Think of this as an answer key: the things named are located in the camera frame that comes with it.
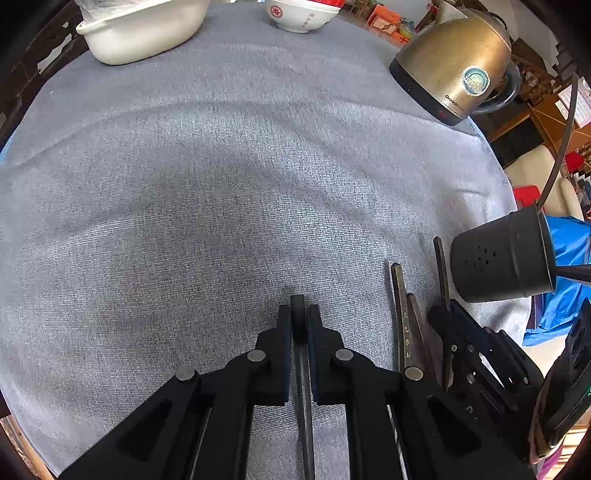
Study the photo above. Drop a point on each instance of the cream sofa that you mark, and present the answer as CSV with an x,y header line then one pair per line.
x,y
531,166

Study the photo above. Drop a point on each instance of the light blue table cover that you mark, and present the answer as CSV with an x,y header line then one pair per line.
x,y
7,147

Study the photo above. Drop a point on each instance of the golden electric kettle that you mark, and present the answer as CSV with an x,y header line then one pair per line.
x,y
452,55

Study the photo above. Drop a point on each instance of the grey tablecloth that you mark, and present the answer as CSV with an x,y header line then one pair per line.
x,y
231,184

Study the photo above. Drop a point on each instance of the clear plastic bag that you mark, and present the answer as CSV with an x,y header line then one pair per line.
x,y
106,9

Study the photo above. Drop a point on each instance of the white ceramic pot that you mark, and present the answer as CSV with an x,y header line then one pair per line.
x,y
138,41

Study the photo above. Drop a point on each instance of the grey metal chopstick holder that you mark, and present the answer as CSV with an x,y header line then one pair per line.
x,y
503,258

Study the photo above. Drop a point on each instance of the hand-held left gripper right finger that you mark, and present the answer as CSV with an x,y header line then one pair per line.
x,y
318,369

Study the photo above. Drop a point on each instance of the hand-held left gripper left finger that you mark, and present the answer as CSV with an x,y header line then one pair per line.
x,y
281,369

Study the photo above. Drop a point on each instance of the orange box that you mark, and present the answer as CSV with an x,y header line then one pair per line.
x,y
385,21

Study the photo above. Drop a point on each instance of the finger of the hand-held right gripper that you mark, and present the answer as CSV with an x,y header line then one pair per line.
x,y
466,364
508,364

